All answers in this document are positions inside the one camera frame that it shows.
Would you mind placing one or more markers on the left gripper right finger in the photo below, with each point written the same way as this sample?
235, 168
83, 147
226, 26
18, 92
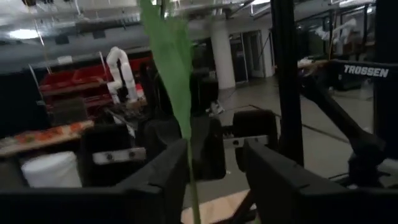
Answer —
311, 202

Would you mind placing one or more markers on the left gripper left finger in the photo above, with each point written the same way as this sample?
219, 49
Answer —
109, 205

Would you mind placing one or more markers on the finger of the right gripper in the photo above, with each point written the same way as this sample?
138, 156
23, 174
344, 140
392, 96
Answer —
158, 137
208, 149

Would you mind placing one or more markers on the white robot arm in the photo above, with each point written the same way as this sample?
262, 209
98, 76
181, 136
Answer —
127, 74
345, 26

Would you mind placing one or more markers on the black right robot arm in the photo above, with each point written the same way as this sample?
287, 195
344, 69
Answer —
342, 118

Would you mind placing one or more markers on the wooden bench with orange items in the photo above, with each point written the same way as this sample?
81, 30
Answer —
46, 137

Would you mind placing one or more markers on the white bin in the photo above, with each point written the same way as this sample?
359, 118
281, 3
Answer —
49, 171

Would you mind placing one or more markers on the red storage bin shelf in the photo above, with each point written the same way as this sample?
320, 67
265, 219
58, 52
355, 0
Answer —
62, 79

